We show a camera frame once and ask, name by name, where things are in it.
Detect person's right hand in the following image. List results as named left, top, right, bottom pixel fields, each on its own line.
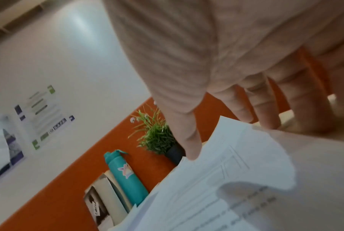
left=103, top=0, right=344, bottom=161

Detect white printed paper sheets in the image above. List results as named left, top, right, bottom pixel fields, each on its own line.
left=107, top=115, right=344, bottom=231

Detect potted green plant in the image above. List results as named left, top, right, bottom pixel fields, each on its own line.
left=128, top=100, right=187, bottom=166

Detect light wooden table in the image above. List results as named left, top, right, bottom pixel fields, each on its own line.
left=253, top=93, right=344, bottom=143

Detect teal water bottle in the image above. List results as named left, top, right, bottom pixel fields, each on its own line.
left=103, top=149, right=149, bottom=207

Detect large beige book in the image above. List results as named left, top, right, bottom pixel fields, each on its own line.
left=103, top=169, right=134, bottom=213

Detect small black cover book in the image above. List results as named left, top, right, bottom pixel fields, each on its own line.
left=83, top=178, right=130, bottom=227

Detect orange fabric partition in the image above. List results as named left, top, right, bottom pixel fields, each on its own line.
left=0, top=48, right=331, bottom=231

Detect white green wall poster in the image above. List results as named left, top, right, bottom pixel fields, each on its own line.
left=13, top=84, right=76, bottom=151

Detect purple photo wall poster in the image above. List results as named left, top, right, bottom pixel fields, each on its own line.
left=0, top=114, right=25, bottom=184

